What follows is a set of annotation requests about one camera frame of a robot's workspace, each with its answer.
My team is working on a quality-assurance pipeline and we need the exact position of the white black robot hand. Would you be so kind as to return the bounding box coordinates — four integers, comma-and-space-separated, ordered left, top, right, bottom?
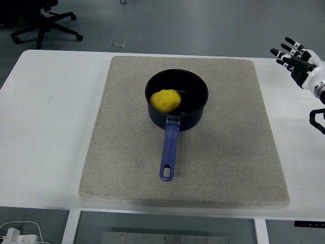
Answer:
270, 37, 325, 90

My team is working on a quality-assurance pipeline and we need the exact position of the yellow potato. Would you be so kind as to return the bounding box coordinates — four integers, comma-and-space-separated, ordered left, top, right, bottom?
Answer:
149, 88, 181, 114

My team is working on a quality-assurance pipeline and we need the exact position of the black table control panel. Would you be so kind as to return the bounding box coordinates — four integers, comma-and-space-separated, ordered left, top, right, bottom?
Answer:
294, 220, 325, 228

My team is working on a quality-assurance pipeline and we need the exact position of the white table leg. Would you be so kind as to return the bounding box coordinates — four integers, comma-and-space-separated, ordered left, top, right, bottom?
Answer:
253, 218, 270, 244
61, 210, 81, 244

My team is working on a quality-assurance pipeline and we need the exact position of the beige fabric mat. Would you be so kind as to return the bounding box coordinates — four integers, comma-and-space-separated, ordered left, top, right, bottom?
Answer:
79, 55, 290, 207

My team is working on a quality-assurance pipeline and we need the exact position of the grey metal plate with screws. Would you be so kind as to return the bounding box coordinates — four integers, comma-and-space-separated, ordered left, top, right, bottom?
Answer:
101, 231, 231, 244

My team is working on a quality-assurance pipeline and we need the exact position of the black office chair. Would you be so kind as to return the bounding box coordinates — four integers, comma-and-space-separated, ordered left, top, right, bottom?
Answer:
0, 0, 84, 50

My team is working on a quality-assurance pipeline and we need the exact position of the white power strip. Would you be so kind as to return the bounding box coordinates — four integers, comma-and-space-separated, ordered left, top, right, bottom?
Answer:
0, 228, 38, 244

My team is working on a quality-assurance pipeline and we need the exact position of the blue pot with handle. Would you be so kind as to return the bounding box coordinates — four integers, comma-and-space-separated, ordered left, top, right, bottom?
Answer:
144, 69, 209, 182

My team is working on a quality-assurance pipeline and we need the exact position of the white cable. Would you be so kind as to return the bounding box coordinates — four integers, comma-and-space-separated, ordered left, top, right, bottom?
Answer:
0, 221, 51, 244

